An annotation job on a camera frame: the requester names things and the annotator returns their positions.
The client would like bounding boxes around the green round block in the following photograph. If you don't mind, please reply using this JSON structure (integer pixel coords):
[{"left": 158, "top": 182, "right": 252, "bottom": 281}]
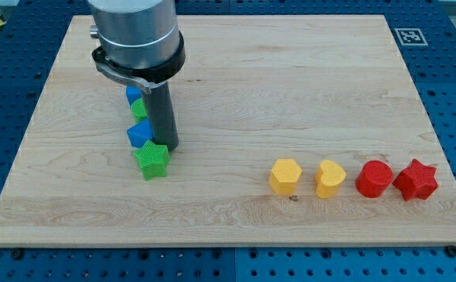
[{"left": 130, "top": 98, "right": 147, "bottom": 123}]

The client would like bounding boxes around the blue triangle block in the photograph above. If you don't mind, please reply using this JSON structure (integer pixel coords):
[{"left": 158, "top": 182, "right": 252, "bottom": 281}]
[{"left": 127, "top": 119, "right": 154, "bottom": 148}]

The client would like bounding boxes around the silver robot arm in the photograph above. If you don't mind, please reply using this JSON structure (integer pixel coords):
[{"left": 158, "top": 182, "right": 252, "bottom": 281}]
[{"left": 88, "top": 0, "right": 186, "bottom": 94}]

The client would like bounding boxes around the white fiducial marker tag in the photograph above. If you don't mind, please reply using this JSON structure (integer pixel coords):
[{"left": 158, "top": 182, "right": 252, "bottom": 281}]
[{"left": 395, "top": 27, "right": 428, "bottom": 46}]

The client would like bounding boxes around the blue cube block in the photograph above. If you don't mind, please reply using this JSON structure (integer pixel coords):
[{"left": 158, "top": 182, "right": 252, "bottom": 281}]
[{"left": 125, "top": 86, "right": 142, "bottom": 106}]

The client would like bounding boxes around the red cylinder block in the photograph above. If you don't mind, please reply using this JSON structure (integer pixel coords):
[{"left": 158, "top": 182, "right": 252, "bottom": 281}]
[{"left": 355, "top": 161, "right": 393, "bottom": 198}]

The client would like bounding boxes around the yellow hexagon block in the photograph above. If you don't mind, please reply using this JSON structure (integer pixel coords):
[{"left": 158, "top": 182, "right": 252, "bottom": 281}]
[{"left": 269, "top": 158, "right": 302, "bottom": 195}]

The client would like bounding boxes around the red star block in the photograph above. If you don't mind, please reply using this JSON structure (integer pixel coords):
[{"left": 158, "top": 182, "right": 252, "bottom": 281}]
[{"left": 393, "top": 159, "right": 439, "bottom": 201}]

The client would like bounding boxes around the green star block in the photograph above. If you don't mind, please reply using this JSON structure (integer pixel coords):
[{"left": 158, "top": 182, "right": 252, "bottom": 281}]
[{"left": 133, "top": 140, "right": 170, "bottom": 180}]

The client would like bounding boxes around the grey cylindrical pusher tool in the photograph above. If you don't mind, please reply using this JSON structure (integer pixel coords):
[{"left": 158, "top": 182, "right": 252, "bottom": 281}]
[{"left": 142, "top": 82, "right": 179, "bottom": 151}]

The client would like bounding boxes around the yellow heart block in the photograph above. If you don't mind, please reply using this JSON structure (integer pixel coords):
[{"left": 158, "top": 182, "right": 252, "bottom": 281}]
[{"left": 315, "top": 160, "right": 347, "bottom": 199}]

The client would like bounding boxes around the wooden board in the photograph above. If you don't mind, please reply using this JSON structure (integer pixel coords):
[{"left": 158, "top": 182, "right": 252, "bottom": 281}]
[{"left": 0, "top": 15, "right": 456, "bottom": 248}]

